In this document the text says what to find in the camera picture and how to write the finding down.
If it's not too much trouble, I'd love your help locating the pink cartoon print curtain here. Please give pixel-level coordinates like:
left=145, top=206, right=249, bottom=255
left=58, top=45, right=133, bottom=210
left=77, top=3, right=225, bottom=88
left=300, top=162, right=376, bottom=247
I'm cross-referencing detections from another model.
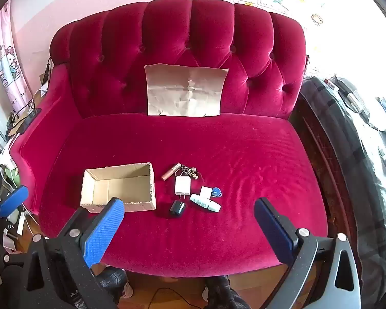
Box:
left=0, top=0, right=33, bottom=104

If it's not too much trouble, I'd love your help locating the creased brown paper sheet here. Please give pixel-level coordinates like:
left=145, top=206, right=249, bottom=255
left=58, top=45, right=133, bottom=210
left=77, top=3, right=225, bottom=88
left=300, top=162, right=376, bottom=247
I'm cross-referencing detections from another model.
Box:
left=144, top=64, right=230, bottom=117

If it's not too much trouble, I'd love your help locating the person's left leg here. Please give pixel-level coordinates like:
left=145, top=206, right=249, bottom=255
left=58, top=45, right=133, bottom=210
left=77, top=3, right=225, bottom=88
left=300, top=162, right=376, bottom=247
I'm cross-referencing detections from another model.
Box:
left=98, top=268, right=128, bottom=299

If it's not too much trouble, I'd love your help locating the cardboard box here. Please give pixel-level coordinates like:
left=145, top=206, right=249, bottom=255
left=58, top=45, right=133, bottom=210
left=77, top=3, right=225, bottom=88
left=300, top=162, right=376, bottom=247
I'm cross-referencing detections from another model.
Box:
left=80, top=162, right=157, bottom=213

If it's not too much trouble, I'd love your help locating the brown cardboard carton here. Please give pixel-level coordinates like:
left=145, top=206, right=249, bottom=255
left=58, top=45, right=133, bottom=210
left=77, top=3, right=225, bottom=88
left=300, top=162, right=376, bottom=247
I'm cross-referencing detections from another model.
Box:
left=39, top=73, right=51, bottom=95

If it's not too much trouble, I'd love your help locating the black floor cable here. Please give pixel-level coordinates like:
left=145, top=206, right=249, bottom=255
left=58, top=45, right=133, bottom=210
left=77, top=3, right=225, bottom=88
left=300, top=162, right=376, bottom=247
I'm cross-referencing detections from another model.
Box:
left=151, top=288, right=209, bottom=307

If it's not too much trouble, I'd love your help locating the light blue cosmetic bottle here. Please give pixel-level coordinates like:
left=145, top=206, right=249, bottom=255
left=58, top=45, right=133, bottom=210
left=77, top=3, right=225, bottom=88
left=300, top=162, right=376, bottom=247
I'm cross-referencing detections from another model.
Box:
left=190, top=193, right=222, bottom=213

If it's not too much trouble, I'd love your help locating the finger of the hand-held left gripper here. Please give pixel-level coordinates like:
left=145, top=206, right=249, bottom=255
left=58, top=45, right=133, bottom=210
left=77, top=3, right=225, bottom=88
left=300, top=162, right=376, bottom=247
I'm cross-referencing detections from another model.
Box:
left=0, top=186, right=29, bottom=242

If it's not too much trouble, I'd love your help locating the person's leg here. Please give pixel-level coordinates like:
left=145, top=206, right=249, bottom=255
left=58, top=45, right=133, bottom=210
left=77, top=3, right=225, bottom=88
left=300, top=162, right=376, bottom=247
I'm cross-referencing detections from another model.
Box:
left=206, top=275, right=245, bottom=309
left=98, top=268, right=128, bottom=299

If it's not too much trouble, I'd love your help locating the white wall charger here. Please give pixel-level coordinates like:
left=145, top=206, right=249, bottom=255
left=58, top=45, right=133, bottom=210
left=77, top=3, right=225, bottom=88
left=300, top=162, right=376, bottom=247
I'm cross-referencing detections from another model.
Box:
left=174, top=176, right=191, bottom=198

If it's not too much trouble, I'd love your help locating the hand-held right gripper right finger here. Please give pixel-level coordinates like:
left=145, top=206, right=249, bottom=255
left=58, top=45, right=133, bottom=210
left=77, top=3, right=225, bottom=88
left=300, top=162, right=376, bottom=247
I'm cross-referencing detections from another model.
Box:
left=254, top=197, right=362, bottom=309

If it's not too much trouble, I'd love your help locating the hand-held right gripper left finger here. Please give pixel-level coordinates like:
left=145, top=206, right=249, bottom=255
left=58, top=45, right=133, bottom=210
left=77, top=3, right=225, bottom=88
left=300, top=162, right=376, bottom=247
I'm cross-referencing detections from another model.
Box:
left=19, top=197, right=126, bottom=309

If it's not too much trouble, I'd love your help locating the dark wooden bed frame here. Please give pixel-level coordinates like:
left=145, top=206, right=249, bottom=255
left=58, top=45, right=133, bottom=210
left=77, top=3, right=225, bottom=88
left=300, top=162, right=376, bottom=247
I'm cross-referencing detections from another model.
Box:
left=291, top=100, right=357, bottom=264

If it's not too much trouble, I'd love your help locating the red velvet tufted sofa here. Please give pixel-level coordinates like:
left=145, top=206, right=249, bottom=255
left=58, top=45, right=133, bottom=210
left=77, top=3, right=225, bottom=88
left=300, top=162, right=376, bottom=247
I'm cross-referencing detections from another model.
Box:
left=11, top=0, right=329, bottom=279

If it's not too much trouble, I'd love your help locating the metal keychain with charms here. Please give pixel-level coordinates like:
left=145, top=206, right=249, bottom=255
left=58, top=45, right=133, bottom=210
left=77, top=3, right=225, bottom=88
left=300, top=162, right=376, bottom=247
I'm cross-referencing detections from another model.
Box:
left=179, top=166, right=204, bottom=181

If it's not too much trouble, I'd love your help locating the dark plaid blanket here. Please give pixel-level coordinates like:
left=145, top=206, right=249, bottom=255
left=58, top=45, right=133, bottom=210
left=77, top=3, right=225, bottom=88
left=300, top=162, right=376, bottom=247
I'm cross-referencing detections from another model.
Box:
left=304, top=75, right=386, bottom=297

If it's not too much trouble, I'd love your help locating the tan lip gloss tube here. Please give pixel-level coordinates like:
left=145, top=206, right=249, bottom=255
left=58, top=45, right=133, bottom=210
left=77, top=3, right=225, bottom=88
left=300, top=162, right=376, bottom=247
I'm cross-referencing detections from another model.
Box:
left=161, top=163, right=181, bottom=181

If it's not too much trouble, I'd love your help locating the person's right leg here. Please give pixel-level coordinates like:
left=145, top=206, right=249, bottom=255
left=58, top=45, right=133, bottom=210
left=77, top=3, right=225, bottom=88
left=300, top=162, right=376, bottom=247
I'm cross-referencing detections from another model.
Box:
left=206, top=275, right=245, bottom=309

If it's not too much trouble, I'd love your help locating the black power strip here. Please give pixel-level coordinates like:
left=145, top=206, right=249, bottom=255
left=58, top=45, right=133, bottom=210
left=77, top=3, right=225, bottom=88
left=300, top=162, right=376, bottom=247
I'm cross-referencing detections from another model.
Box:
left=19, top=108, right=42, bottom=129

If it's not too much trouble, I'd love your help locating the black power adapter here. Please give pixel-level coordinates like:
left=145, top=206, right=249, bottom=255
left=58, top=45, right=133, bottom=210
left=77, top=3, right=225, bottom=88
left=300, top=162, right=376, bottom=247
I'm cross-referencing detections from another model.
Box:
left=169, top=200, right=187, bottom=218

